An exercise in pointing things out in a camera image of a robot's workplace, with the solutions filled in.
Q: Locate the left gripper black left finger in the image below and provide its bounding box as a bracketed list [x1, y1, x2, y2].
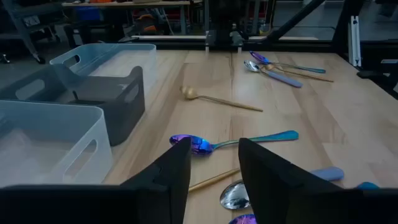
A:
[121, 137, 192, 224]

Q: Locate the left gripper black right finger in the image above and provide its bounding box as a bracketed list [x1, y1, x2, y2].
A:
[238, 138, 343, 224]

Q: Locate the silver spoon lavender handle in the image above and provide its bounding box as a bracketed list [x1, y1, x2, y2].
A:
[243, 60, 303, 89]
[219, 166, 345, 210]

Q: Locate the gold spoon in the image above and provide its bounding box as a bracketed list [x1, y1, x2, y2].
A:
[263, 63, 335, 83]
[188, 167, 241, 192]
[179, 85, 264, 113]

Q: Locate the dark grey plastic storage bin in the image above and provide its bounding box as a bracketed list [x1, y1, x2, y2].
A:
[0, 65, 146, 147]

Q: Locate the clear plastic storage bin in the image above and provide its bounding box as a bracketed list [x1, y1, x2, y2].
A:
[0, 99, 114, 189]
[49, 42, 157, 96]

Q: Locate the orange power tool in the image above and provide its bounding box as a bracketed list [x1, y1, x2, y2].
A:
[135, 14, 159, 34]

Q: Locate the white aluminium extrusion piece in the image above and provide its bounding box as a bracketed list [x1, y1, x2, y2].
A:
[347, 15, 363, 68]

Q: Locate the wooden background table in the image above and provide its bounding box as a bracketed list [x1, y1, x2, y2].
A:
[61, 0, 195, 35]

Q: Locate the blue plastic crate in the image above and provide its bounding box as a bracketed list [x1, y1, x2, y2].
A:
[75, 6, 101, 22]

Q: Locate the grey metal cart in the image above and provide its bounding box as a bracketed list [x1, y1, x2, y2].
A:
[0, 0, 63, 65]

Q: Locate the white power strip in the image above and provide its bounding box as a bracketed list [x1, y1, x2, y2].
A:
[22, 15, 42, 27]

